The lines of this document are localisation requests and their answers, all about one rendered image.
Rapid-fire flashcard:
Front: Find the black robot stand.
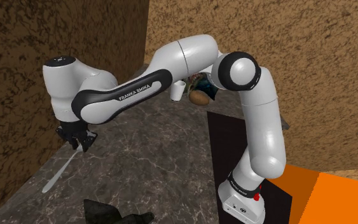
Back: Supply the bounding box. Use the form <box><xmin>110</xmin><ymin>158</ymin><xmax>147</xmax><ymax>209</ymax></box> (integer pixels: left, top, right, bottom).
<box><xmin>206</xmin><ymin>111</ymin><xmax>293</xmax><ymax>224</ymax></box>

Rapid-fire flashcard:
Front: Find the silver table knife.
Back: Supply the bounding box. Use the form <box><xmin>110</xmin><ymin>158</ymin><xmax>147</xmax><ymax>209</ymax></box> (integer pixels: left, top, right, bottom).
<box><xmin>41</xmin><ymin>144</ymin><xmax>84</xmax><ymax>194</ymax></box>

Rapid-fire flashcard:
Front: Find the white cup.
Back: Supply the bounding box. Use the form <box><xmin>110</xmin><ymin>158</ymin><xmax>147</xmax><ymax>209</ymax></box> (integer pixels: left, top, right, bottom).
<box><xmin>169</xmin><ymin>80</ymin><xmax>187</xmax><ymax>102</ymax></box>

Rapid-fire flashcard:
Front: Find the orange block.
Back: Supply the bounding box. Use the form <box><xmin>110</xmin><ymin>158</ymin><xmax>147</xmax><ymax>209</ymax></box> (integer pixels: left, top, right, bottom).
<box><xmin>266</xmin><ymin>164</ymin><xmax>358</xmax><ymax>224</ymax></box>

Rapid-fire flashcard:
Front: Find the black lumpy object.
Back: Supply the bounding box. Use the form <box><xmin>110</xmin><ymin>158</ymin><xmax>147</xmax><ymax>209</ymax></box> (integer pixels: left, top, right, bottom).
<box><xmin>83</xmin><ymin>198</ymin><xmax>155</xmax><ymax>224</ymax></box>

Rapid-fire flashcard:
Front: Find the brown potato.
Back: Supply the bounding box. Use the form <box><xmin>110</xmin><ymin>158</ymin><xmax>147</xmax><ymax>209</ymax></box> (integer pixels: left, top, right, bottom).
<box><xmin>188</xmin><ymin>90</ymin><xmax>211</xmax><ymax>106</ymax></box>

